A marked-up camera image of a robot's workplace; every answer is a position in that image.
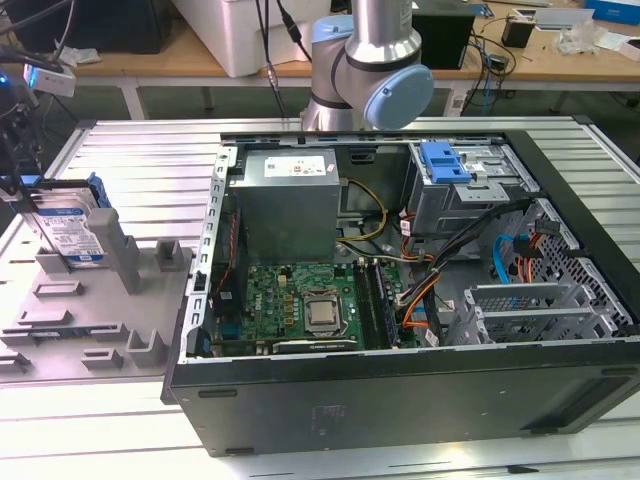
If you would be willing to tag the hard disk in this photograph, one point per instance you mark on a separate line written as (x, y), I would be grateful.
(65, 230)

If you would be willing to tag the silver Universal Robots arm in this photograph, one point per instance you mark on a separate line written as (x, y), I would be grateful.
(370, 45)

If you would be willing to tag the silver disk bay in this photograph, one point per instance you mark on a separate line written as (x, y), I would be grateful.
(520, 295)

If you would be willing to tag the crumpled white paper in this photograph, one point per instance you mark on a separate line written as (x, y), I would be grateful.
(80, 55)

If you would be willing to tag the large black equipment case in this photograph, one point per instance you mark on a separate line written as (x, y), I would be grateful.
(110, 25)

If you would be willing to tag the wooden desk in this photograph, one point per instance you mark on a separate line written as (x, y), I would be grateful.
(550, 65)
(150, 65)

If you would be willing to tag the grey parts rack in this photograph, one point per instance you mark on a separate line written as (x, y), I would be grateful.
(100, 310)

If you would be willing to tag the green RAM stick with label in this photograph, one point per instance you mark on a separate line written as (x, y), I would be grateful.
(65, 333)

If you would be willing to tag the white plastic box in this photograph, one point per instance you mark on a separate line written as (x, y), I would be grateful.
(235, 35)

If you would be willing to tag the grey power supply unit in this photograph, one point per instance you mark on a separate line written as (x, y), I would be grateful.
(285, 210)

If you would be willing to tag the blue VGA port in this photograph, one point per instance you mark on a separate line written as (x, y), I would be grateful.
(232, 334)

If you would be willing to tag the green motherboard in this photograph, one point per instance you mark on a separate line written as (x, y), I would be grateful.
(280, 295)

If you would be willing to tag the CPU socket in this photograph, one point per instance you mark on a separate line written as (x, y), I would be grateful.
(302, 330)

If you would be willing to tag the silver CPU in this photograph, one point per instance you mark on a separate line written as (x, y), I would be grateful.
(322, 312)

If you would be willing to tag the blue cage latch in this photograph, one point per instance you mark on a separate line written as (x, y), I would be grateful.
(442, 162)

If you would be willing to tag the black square box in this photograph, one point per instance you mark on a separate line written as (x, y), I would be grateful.
(442, 40)

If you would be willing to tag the silver drive cage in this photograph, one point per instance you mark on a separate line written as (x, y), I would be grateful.
(450, 205)

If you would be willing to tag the black open PC case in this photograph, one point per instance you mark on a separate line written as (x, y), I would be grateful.
(400, 400)

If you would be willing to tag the small black box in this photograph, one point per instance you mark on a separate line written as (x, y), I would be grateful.
(517, 31)

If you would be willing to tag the clear plastic bags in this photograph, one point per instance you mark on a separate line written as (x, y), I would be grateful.
(580, 40)

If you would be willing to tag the blue cardboard box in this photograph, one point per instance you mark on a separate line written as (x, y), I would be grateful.
(615, 10)

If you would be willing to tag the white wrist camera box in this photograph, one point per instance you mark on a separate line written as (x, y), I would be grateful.
(50, 80)

